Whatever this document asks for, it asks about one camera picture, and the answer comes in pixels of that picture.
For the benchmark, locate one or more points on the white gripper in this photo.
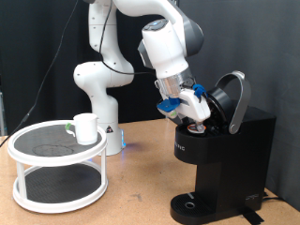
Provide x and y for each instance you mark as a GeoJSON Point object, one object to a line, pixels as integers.
{"type": "Point", "coordinates": [193, 106]}

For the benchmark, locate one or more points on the dark grey partition panel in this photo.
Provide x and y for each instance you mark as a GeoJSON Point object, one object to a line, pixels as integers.
{"type": "Point", "coordinates": [250, 37]}

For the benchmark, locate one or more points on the black Keurig coffee machine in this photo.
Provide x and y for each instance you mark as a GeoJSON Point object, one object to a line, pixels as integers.
{"type": "Point", "coordinates": [231, 162]}

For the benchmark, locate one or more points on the grey vertical bar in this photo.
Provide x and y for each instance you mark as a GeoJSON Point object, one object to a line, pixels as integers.
{"type": "Point", "coordinates": [2, 112]}

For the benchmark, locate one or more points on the white two-tier turntable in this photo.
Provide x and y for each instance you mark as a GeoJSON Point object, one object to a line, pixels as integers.
{"type": "Point", "coordinates": [59, 157]}

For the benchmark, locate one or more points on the black tape strip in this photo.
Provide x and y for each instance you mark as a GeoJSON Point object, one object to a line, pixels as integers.
{"type": "Point", "coordinates": [252, 217]}

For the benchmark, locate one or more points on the white mug with green tag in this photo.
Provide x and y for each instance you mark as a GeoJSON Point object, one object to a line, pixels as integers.
{"type": "Point", "coordinates": [86, 129]}

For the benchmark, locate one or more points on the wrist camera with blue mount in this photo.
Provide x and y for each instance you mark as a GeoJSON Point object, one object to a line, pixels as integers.
{"type": "Point", "coordinates": [168, 104]}

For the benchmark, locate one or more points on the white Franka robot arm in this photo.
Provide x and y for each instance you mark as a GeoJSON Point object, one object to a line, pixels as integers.
{"type": "Point", "coordinates": [162, 47]}

